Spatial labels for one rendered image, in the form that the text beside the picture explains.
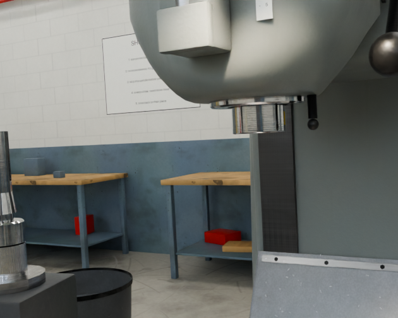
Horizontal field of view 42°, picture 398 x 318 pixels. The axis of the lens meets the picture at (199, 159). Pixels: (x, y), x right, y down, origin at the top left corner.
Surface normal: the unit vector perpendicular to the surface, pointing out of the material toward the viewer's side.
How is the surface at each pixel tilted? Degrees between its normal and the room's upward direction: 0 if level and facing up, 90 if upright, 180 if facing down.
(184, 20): 90
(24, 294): 0
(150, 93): 90
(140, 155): 90
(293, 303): 64
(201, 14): 90
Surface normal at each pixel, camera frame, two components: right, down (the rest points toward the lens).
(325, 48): 0.62, 0.54
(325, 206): -0.48, 0.07
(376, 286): -0.44, -0.39
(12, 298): -0.05, -1.00
